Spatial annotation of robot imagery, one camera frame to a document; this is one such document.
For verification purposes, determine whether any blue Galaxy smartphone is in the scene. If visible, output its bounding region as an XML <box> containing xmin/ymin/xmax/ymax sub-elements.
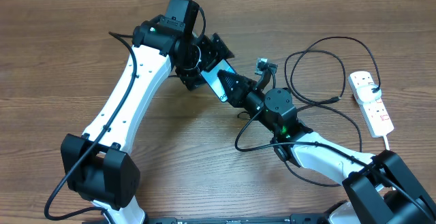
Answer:
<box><xmin>200</xmin><ymin>59</ymin><xmax>236</xmax><ymax>102</ymax></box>

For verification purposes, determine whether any black charging cable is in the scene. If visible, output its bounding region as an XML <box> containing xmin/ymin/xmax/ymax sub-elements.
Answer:
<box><xmin>284</xmin><ymin>36</ymin><xmax>382</xmax><ymax>188</ymax></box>

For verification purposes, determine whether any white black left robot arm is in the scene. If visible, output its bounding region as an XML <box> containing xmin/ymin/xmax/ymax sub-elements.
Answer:
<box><xmin>61</xmin><ymin>0</ymin><xmax>233</xmax><ymax>223</ymax></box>

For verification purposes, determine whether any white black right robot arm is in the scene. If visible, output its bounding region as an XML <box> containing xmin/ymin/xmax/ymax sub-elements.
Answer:
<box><xmin>217</xmin><ymin>70</ymin><xmax>435</xmax><ymax>223</ymax></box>

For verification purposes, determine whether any white charger plug adapter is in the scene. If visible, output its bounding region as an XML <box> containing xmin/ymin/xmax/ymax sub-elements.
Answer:
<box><xmin>354</xmin><ymin>84</ymin><xmax>382</xmax><ymax>104</ymax></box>

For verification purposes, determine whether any white power extension strip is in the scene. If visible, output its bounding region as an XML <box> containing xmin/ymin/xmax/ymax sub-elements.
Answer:
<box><xmin>347</xmin><ymin>71</ymin><xmax>394</xmax><ymax>138</ymax></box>

